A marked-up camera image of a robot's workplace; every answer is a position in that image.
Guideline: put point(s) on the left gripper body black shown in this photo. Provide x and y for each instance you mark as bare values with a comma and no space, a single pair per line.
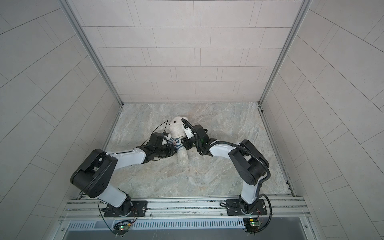
167,147

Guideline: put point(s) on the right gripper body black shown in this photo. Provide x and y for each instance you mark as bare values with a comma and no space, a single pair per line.
188,142

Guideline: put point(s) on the white teddy bear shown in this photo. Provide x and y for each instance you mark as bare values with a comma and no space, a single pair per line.
177,133

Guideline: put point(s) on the blue white striped knit sweater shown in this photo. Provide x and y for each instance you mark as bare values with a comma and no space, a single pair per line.
177,143

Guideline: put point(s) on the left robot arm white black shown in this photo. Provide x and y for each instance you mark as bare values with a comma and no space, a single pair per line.
93,176

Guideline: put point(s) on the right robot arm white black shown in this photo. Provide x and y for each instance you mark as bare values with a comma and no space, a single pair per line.
250,164

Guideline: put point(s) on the ventilation grille strip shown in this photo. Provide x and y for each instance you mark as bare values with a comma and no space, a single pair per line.
162,224

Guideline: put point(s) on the left controller circuit board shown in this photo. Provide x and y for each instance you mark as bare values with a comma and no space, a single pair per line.
121,228

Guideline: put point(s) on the controller circuit board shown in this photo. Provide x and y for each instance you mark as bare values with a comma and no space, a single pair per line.
121,228
251,225

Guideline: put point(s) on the right controller circuit board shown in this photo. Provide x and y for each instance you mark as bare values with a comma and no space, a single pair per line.
251,225

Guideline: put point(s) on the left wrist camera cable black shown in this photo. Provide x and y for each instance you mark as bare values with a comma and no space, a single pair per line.
164,123

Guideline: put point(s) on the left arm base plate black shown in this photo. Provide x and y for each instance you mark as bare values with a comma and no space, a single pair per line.
127,209

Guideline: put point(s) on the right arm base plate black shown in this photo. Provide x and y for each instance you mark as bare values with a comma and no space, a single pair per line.
242,208

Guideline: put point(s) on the aluminium mounting rail frame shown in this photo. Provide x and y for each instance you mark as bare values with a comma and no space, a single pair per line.
189,208

